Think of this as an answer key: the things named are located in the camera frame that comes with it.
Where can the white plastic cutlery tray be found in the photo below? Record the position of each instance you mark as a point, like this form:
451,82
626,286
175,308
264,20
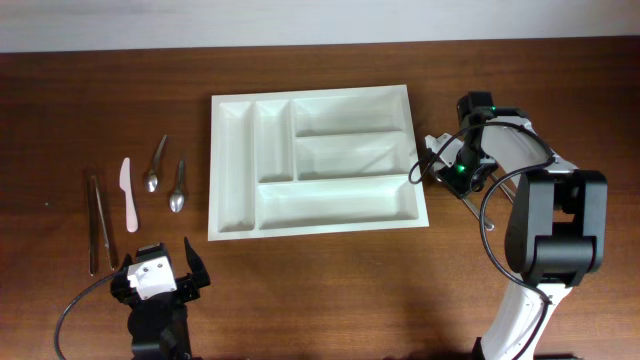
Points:
312,162

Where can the steel table knife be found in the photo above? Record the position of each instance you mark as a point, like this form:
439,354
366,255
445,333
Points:
92,221
102,227

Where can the pink plastic knife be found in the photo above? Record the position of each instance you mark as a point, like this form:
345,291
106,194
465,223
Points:
126,186

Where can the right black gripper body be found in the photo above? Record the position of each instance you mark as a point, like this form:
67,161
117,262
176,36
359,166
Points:
467,169

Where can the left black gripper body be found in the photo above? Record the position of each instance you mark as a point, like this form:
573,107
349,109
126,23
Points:
187,290

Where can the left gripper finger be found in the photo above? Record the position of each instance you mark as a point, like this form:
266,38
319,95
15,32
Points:
194,261
123,271

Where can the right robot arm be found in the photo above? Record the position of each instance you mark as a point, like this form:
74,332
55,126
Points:
555,233

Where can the small steel teaspoon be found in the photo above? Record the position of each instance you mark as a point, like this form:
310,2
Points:
177,198
152,176

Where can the steel fork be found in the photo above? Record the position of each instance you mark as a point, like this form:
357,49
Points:
507,191

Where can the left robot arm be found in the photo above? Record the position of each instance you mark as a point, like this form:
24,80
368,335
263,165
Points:
158,318

